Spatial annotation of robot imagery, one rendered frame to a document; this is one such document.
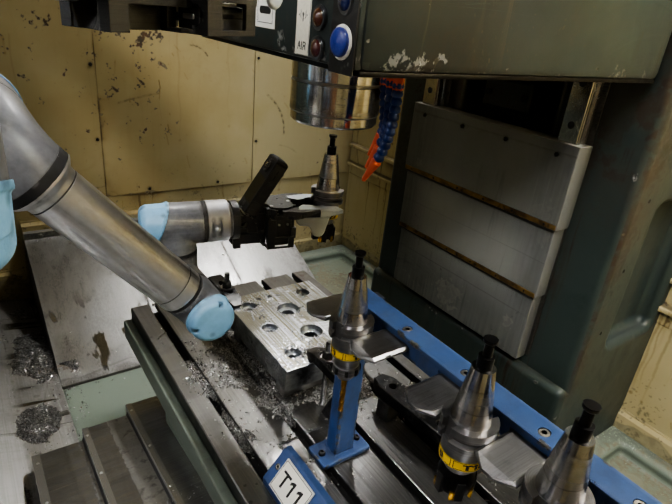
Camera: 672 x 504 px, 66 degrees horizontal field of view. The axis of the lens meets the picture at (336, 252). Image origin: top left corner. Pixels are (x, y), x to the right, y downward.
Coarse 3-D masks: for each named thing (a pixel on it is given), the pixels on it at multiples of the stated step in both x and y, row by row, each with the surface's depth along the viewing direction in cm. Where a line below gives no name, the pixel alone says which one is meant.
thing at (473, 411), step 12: (468, 372) 55; (480, 372) 53; (492, 372) 53; (468, 384) 54; (480, 384) 53; (492, 384) 54; (468, 396) 54; (480, 396) 54; (492, 396) 54; (456, 408) 56; (468, 408) 54; (480, 408) 54; (492, 408) 55; (456, 420) 56; (468, 420) 55; (480, 420) 54
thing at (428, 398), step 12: (420, 384) 62; (432, 384) 63; (444, 384) 63; (408, 396) 60; (420, 396) 60; (432, 396) 61; (444, 396) 61; (456, 396) 61; (420, 408) 59; (432, 408) 59
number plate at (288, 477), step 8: (288, 464) 83; (280, 472) 83; (288, 472) 82; (296, 472) 81; (272, 480) 83; (280, 480) 82; (288, 480) 81; (296, 480) 81; (304, 480) 80; (272, 488) 82; (280, 488) 82; (288, 488) 81; (296, 488) 80; (304, 488) 79; (280, 496) 81; (288, 496) 80; (296, 496) 79; (304, 496) 78; (312, 496) 78
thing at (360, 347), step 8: (368, 336) 71; (376, 336) 71; (384, 336) 71; (392, 336) 71; (352, 344) 69; (360, 344) 69; (368, 344) 69; (376, 344) 69; (384, 344) 69; (392, 344) 70; (400, 344) 70; (352, 352) 68; (360, 352) 67; (368, 352) 67; (376, 352) 68; (384, 352) 68; (392, 352) 68; (400, 352) 69; (368, 360) 66; (376, 360) 66
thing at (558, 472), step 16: (560, 448) 46; (576, 448) 45; (592, 448) 45; (544, 464) 49; (560, 464) 46; (576, 464) 46; (544, 480) 48; (560, 480) 46; (576, 480) 46; (544, 496) 48; (560, 496) 47; (576, 496) 46
